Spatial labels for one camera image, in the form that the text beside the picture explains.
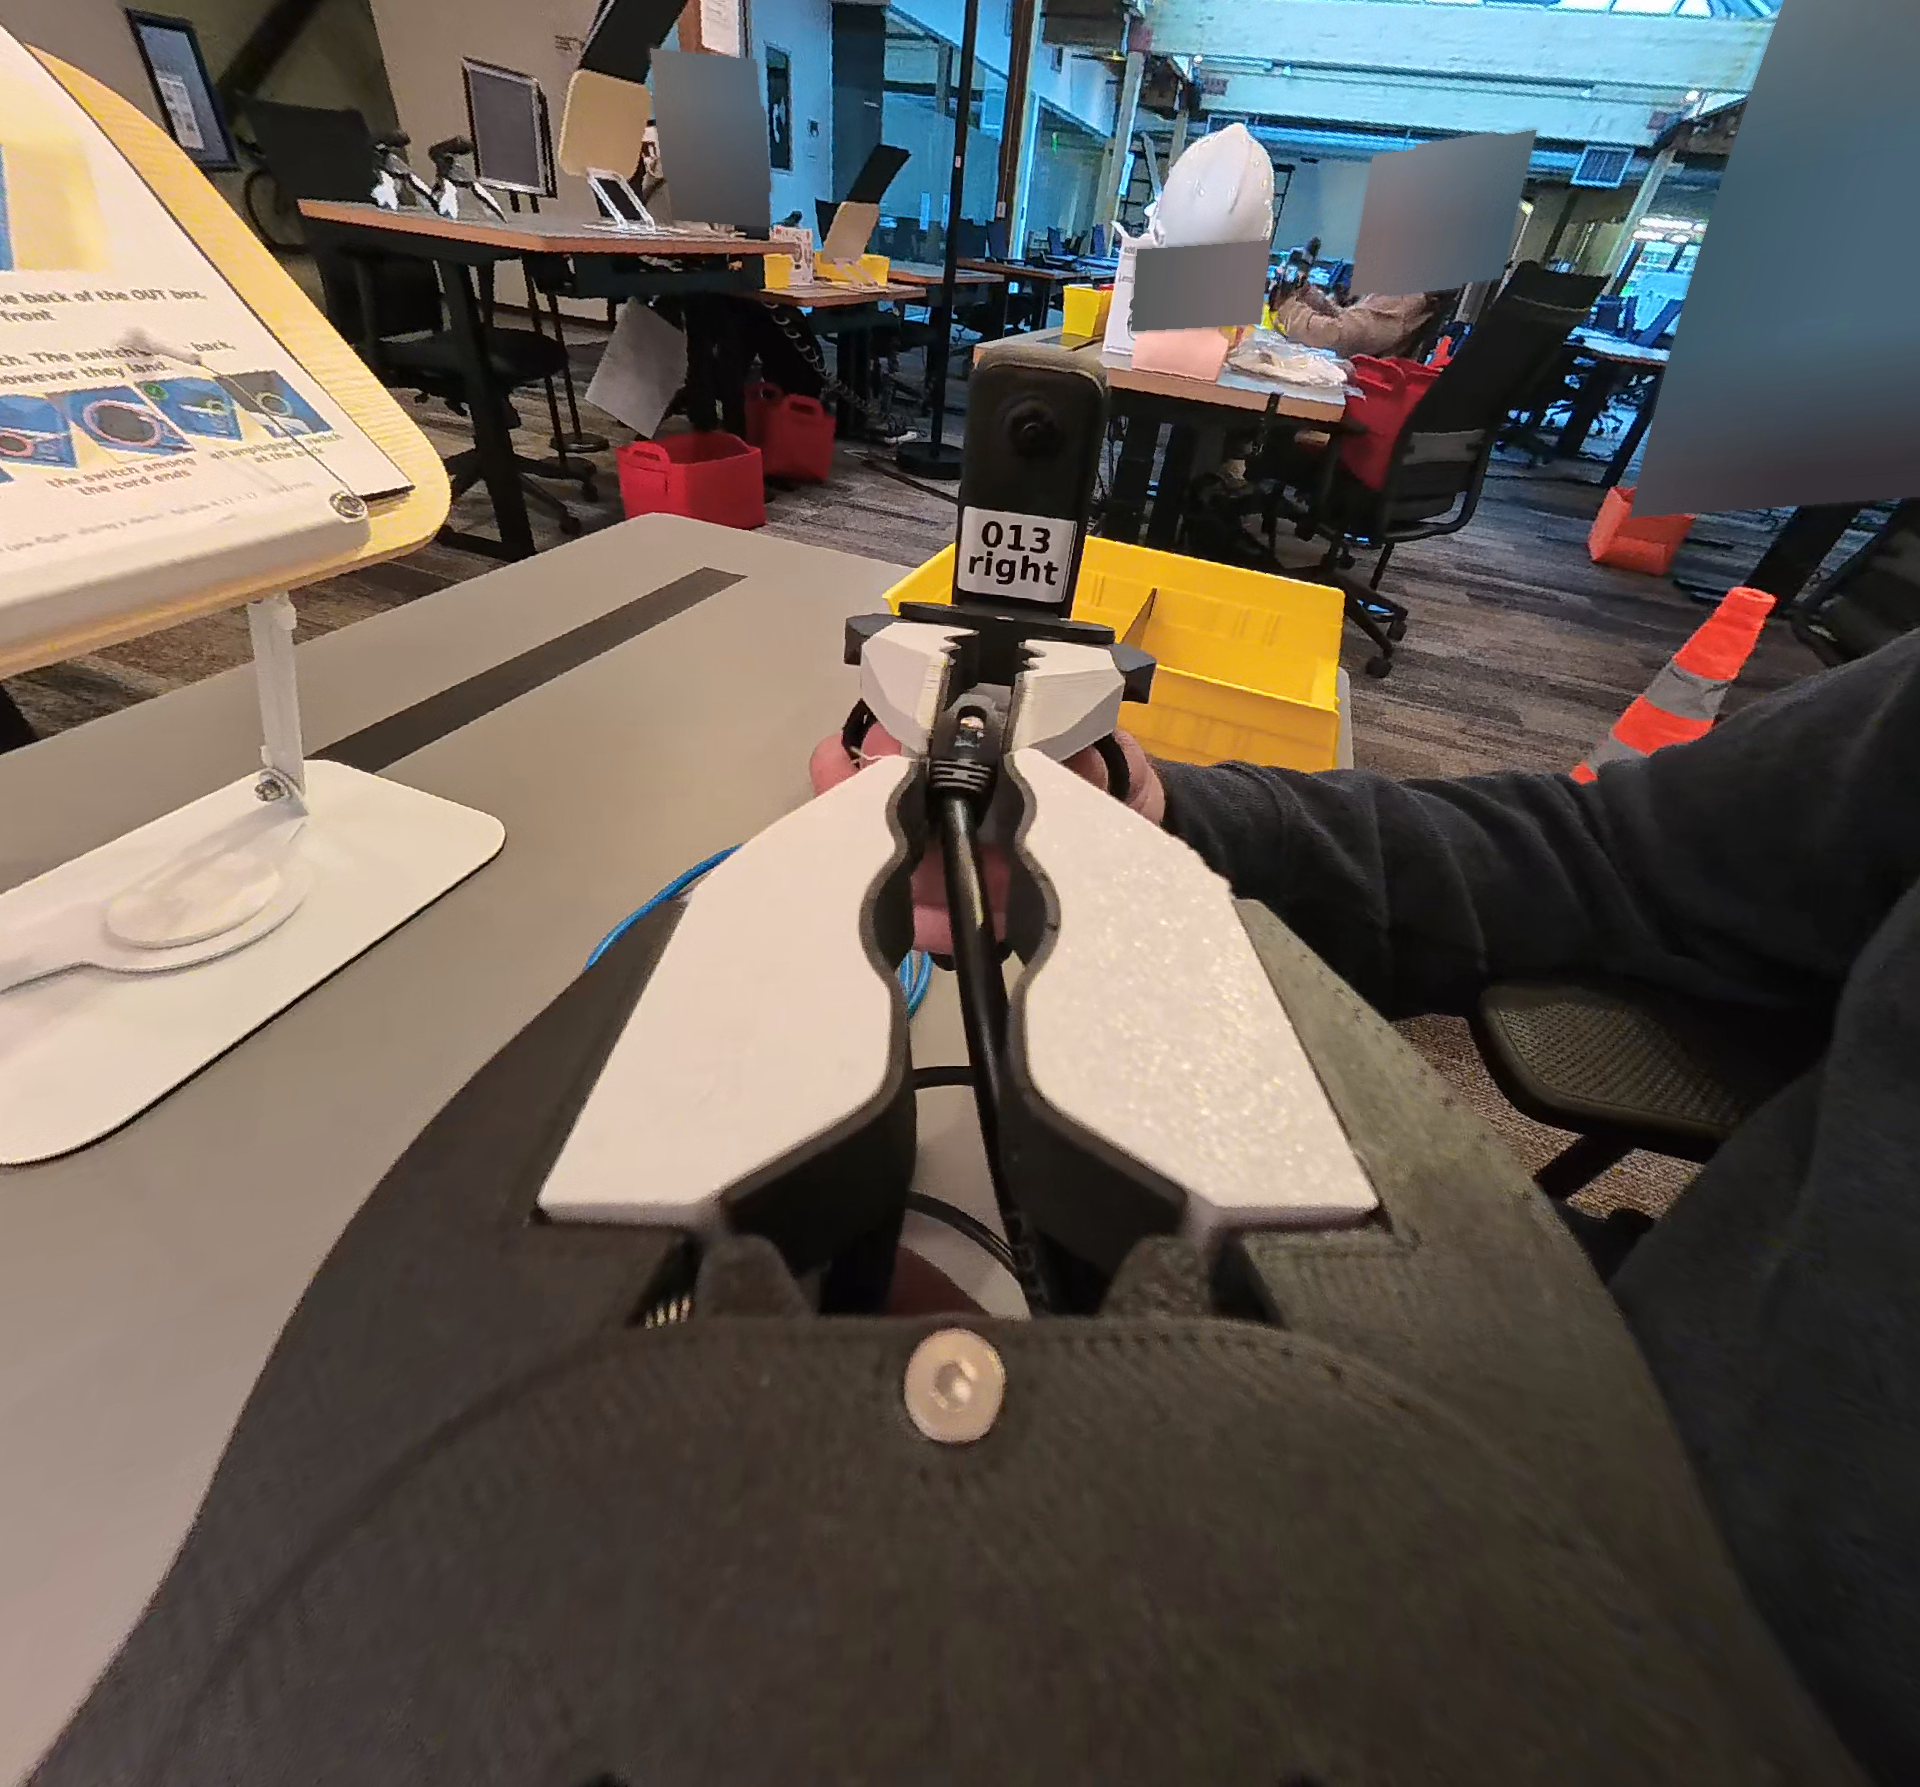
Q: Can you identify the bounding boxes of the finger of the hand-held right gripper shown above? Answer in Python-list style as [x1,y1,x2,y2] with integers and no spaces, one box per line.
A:
[1003,639,1132,764]
[860,624,963,758]

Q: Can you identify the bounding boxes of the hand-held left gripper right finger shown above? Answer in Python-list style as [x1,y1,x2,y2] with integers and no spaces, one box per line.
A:
[988,750,1380,1231]

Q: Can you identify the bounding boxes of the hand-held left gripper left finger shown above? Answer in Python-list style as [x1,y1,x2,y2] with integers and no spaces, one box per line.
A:
[536,756,957,1238]

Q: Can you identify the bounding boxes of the blue ethernet cable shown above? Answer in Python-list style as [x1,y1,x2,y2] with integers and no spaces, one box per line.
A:
[582,843,938,1023]

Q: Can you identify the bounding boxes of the black ethernet cable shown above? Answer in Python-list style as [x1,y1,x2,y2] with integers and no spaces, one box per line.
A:
[907,683,1051,1316]

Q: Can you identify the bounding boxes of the person's right forearm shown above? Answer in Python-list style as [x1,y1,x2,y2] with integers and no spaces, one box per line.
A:
[1153,624,1920,1023]

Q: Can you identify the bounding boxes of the person's right hand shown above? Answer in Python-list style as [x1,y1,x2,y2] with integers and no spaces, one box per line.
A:
[810,735,1173,957]

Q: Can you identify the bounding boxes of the yellow plastic bin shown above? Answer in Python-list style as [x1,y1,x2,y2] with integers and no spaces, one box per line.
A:
[885,534,1348,773]

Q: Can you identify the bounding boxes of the red plastic bin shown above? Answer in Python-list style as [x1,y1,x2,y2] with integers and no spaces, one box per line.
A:
[618,433,768,530]
[745,382,839,484]

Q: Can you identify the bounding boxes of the red bag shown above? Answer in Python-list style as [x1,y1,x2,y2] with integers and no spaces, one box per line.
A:
[1339,355,1444,491]

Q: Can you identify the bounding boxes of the white paper sheet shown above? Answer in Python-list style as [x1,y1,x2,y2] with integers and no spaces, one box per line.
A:
[585,303,690,439]

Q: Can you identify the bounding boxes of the black mesh chair seat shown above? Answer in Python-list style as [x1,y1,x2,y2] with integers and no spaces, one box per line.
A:
[1469,981,1802,1205]

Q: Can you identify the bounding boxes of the black office chair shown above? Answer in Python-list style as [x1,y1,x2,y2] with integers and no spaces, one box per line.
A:
[1305,259,1613,680]

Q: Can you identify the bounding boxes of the beige tablet stand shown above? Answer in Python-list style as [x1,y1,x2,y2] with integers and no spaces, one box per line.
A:
[557,65,668,232]

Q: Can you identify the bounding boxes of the wooden desk with black legs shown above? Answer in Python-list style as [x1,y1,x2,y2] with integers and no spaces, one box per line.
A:
[297,200,797,562]

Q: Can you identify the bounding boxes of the flat monitor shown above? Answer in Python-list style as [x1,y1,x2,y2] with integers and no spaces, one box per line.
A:
[461,58,559,201]

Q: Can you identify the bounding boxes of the person's dark sweater torso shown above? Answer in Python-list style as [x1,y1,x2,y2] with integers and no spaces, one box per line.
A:
[1607,901,1920,1787]

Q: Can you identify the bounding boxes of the printed instruction sheet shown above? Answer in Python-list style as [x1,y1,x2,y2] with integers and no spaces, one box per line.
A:
[0,29,414,604]

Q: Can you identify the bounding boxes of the framed wall picture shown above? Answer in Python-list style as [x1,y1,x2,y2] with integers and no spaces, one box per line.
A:
[127,8,242,174]

